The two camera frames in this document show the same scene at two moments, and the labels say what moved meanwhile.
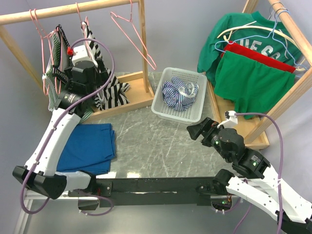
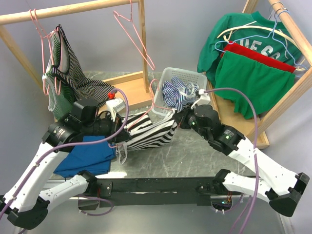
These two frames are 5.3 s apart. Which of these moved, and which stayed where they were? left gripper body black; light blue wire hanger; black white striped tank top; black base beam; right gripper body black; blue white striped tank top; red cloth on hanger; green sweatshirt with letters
Moved: right gripper body black; black white striped tank top; left gripper body black
Stayed: blue white striped tank top; light blue wire hanger; red cloth on hanger; green sweatshirt with letters; black base beam
